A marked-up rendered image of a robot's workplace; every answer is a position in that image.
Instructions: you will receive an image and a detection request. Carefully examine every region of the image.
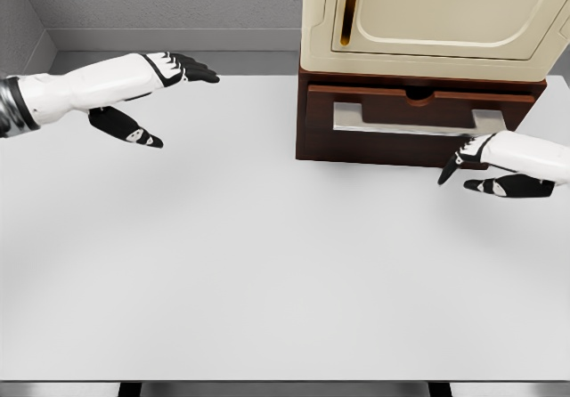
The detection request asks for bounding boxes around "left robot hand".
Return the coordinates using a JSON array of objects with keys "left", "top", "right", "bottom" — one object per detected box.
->
[{"left": 69, "top": 51, "right": 221, "bottom": 150}]

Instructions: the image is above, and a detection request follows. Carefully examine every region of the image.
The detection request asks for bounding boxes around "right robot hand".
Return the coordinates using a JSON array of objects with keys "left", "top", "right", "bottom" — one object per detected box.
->
[{"left": 436, "top": 130, "right": 561, "bottom": 199}]

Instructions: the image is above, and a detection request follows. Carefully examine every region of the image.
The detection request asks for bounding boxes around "brown wooden drawer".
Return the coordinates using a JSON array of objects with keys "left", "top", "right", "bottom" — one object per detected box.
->
[{"left": 305, "top": 84, "right": 537, "bottom": 170}]

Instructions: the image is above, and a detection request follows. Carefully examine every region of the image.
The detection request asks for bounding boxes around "brown wooden drawer housing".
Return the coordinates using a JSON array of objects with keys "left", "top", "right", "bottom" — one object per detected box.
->
[{"left": 295, "top": 64, "right": 549, "bottom": 163}]

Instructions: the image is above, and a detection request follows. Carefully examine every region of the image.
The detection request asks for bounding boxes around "cream cabinet door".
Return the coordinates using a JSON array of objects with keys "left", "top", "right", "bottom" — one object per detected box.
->
[{"left": 330, "top": 0, "right": 567, "bottom": 61}]

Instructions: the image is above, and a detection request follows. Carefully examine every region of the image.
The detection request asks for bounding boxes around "cream cabinet body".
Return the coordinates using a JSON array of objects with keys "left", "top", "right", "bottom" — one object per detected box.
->
[{"left": 298, "top": 0, "right": 570, "bottom": 81}]

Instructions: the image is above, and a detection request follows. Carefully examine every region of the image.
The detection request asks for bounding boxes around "silver drawer handle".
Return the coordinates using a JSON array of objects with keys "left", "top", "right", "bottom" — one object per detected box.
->
[{"left": 332, "top": 101, "right": 507, "bottom": 139}]

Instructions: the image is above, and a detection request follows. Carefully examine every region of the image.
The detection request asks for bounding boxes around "gold door handle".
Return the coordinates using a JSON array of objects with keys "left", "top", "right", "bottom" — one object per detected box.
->
[{"left": 339, "top": 0, "right": 362, "bottom": 45}]

